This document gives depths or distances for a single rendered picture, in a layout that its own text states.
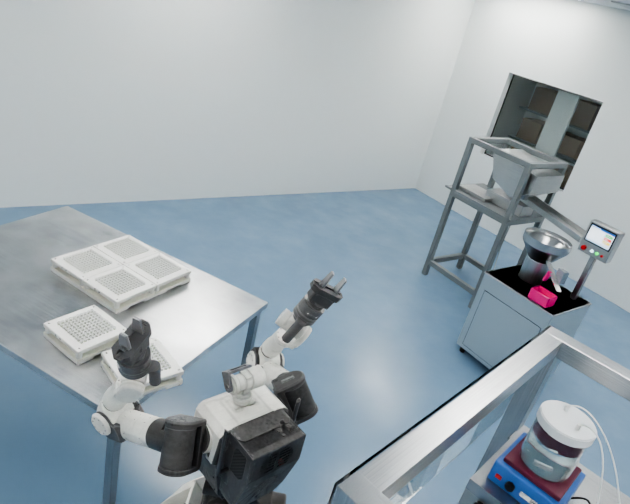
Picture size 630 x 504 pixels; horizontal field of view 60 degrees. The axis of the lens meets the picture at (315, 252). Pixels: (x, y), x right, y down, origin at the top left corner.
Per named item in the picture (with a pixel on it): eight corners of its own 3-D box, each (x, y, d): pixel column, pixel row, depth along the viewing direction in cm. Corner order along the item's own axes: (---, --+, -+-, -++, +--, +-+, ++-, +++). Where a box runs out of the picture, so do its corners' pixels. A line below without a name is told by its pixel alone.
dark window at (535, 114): (482, 154, 750) (513, 71, 701) (483, 154, 750) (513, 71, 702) (567, 193, 661) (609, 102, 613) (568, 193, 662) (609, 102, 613)
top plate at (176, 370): (100, 355, 224) (101, 351, 223) (156, 340, 240) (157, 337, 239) (125, 393, 209) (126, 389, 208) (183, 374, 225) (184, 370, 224)
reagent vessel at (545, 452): (508, 457, 156) (534, 408, 148) (530, 434, 167) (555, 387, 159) (559, 495, 147) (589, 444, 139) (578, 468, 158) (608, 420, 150)
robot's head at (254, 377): (262, 395, 171) (268, 373, 167) (235, 406, 165) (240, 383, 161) (251, 382, 175) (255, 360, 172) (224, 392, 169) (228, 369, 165)
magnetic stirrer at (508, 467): (483, 480, 159) (495, 458, 155) (515, 447, 174) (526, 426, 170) (548, 530, 147) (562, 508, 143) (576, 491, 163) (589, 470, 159)
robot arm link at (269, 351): (292, 329, 204) (270, 349, 218) (266, 328, 199) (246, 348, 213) (296, 356, 199) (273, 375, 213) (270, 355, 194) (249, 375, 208)
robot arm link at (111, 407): (131, 367, 166) (113, 390, 179) (103, 387, 158) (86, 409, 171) (154, 394, 165) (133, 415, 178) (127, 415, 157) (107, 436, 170)
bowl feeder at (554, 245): (498, 270, 438) (516, 228, 421) (523, 265, 459) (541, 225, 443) (550, 303, 405) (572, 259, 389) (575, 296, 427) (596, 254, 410)
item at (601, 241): (554, 292, 425) (589, 219, 398) (561, 290, 431) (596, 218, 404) (580, 308, 410) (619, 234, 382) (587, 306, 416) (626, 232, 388)
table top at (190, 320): (-129, 269, 254) (-130, 262, 252) (67, 210, 346) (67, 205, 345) (116, 423, 206) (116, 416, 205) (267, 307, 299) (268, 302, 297)
